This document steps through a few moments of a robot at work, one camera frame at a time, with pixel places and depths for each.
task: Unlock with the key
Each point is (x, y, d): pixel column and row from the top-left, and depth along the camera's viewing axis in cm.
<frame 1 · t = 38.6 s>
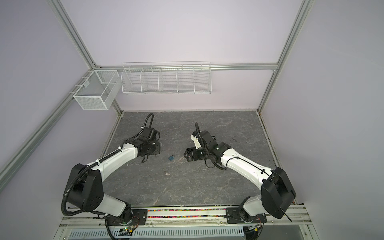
left hand: (156, 149, 89), fingers open
right hand: (189, 155, 81), fingers open
blue padlock: (171, 157, 97), on the table

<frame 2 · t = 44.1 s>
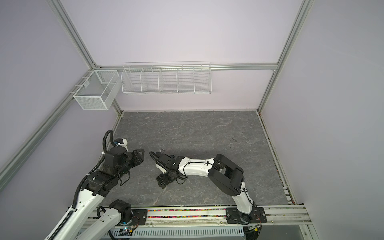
left hand: (140, 154, 75), fingers open
right hand: (164, 182, 84), fingers open
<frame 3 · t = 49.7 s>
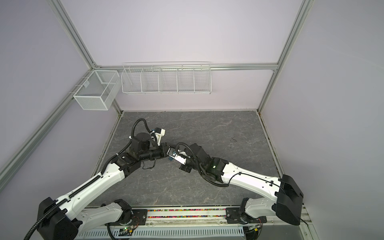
left hand: (177, 150, 73), fingers open
right hand: (178, 155, 73), fingers closed
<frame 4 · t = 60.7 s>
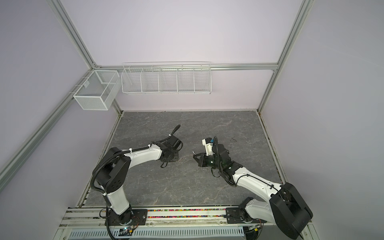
left hand: (173, 159, 93), fingers closed
right hand: (193, 157, 80), fingers closed
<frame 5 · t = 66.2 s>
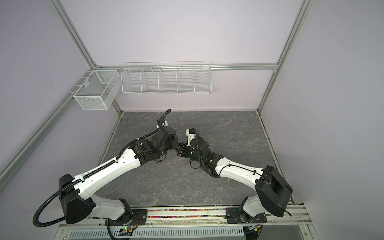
left hand: (175, 140, 76), fingers closed
right hand: (172, 146, 76), fingers closed
